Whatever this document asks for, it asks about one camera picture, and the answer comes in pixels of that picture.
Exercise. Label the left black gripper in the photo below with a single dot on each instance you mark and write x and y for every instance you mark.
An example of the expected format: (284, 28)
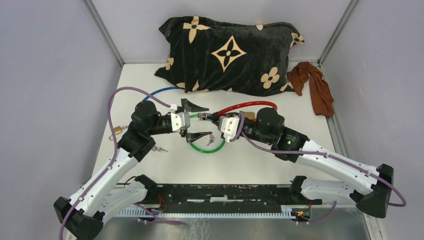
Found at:
(190, 107)

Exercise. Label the green cable lock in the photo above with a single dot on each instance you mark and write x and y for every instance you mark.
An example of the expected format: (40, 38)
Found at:
(204, 149)

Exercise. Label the red cable lock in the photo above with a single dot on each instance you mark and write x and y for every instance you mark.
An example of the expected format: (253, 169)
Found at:
(214, 116)

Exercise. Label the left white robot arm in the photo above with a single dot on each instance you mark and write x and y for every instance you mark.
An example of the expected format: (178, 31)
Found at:
(86, 211)

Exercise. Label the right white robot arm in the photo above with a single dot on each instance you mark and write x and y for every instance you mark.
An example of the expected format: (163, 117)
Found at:
(367, 186)

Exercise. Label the black floral pillow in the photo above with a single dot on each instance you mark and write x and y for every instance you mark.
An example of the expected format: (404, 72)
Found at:
(207, 55)

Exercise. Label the small brass padlock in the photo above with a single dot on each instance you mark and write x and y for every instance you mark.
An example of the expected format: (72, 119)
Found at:
(118, 131)

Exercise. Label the brown cloth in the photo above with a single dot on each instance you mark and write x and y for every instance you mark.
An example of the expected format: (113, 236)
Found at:
(320, 93)

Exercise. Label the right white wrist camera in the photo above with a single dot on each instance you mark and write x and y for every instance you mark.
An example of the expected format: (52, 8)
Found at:
(228, 126)

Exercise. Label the blue cable lock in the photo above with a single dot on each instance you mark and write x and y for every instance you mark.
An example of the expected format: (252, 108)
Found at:
(162, 90)

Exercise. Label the blue cable lock keys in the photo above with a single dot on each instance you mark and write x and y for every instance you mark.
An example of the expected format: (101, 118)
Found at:
(158, 149)

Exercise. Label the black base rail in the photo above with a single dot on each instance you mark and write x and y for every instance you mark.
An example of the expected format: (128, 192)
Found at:
(234, 201)

